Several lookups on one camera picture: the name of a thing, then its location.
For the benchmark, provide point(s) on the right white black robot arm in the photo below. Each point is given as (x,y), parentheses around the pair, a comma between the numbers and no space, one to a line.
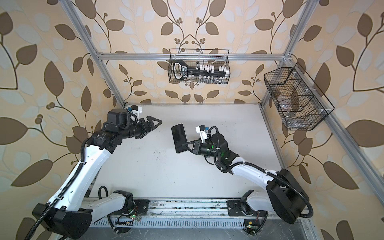
(285,195)

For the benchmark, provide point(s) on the right wall wire basket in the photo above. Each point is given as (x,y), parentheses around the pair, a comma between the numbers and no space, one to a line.
(300,102)

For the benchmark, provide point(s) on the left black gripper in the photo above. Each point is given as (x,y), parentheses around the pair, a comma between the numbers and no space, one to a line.
(149,124)

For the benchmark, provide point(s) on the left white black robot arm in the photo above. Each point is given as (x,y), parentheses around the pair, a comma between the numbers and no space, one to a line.
(65,213)

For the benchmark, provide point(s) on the aluminium frame bars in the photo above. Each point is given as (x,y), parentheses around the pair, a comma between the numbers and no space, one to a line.
(339,43)

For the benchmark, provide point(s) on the aluminium front rail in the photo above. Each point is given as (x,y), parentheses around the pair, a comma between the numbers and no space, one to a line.
(189,214)

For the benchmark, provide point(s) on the back wall wire basket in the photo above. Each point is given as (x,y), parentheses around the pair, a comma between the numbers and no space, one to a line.
(216,57)

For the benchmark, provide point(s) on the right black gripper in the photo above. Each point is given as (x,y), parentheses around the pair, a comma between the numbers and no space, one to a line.
(197,148)

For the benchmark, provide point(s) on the black tool with white bits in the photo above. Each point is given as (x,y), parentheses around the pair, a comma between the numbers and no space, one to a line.
(199,72)

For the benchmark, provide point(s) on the wrist white camera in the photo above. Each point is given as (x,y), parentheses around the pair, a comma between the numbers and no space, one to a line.
(134,109)
(203,133)

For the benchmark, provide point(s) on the black smartphone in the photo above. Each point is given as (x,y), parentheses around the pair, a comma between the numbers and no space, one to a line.
(180,138)

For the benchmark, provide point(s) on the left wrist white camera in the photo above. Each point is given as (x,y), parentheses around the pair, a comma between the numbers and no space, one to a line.
(134,109)

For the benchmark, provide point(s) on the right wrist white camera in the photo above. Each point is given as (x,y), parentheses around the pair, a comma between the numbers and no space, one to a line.
(203,133)

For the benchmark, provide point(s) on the wall wire basket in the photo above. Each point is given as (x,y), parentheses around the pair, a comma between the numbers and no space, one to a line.
(216,57)
(300,102)

